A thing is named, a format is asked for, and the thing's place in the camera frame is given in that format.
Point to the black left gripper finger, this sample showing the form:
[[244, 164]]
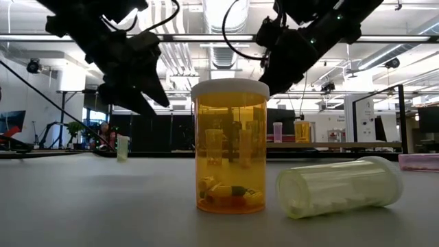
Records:
[[154, 89], [127, 97]]

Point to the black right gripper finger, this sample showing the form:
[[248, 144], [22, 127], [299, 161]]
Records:
[[286, 77], [269, 73]]

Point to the slim pale green pill bottle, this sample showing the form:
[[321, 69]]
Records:
[[122, 151]]

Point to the short orange pill bottle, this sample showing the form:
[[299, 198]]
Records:
[[302, 132]]

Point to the wide pale green pill bottle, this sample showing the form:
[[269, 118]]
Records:
[[343, 188]]

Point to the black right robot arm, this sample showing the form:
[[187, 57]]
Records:
[[343, 17]]

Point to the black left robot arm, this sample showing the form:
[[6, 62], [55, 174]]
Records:
[[85, 41]]

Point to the person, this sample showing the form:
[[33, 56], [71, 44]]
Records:
[[104, 132]]

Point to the black ceiling spotlight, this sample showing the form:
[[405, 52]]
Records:
[[392, 63], [33, 66], [328, 87]]

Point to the tall orange pill bottle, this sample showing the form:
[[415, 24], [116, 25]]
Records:
[[229, 113]]

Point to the leafy background plant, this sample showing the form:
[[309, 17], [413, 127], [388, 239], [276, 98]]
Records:
[[76, 127]]

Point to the red bench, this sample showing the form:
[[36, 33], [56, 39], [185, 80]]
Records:
[[288, 138]]

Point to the thin black slanted rod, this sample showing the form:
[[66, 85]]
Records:
[[51, 101]]

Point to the white pillar with sign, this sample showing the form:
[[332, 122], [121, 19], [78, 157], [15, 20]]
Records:
[[360, 120]]

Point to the computer monitor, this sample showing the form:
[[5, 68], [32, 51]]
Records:
[[15, 118]]

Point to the black monitor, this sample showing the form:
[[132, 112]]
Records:
[[428, 120]]

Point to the black wall screen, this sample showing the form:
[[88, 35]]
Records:
[[288, 116]]

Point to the black partition wall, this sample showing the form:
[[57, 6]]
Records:
[[154, 133]]

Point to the silver ceiling air duct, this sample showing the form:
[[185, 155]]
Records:
[[236, 20]]

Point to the black metal rig frame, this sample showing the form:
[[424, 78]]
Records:
[[154, 154]]

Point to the black gantry frame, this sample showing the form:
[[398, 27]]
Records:
[[63, 109]]

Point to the long ceiling light rail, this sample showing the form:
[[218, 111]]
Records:
[[17, 37]]

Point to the black shelf end frame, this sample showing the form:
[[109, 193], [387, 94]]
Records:
[[402, 120]]

